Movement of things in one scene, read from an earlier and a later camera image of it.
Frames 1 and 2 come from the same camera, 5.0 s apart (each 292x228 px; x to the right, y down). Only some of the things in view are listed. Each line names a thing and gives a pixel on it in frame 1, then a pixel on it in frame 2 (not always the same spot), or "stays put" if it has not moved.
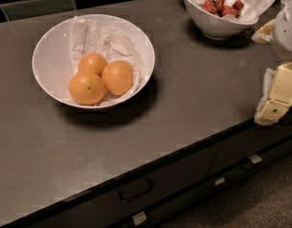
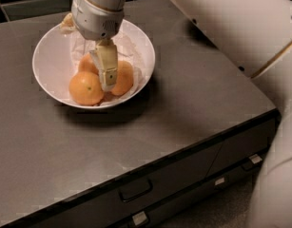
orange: x=92 y=63 stays put
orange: x=87 y=88 stays put
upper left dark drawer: x=129 y=195 stays put
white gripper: x=286 y=32 → x=95 y=19
